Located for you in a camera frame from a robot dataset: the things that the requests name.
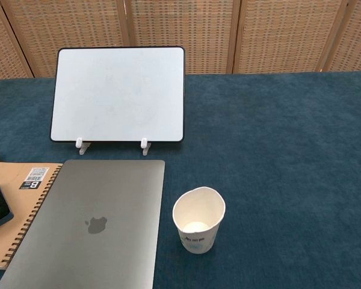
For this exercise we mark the white plastic stand foot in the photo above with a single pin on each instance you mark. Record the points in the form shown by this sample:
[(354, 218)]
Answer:
[(144, 144), (80, 144)]

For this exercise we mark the blue table cloth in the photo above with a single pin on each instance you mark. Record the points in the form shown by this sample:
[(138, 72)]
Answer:
[(273, 150)]

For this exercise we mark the grey aluminium laptop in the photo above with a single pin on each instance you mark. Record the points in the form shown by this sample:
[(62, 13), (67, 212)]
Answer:
[(93, 198)]

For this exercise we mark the woven wooden folding screen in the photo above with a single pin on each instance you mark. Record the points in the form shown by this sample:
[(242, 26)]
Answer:
[(198, 30)]

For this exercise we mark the brown spiral notebook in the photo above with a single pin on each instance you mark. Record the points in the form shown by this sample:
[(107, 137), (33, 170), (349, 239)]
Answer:
[(6, 176)]

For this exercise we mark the white rectangular board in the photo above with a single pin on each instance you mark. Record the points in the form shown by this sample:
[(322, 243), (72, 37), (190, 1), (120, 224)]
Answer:
[(117, 93)]

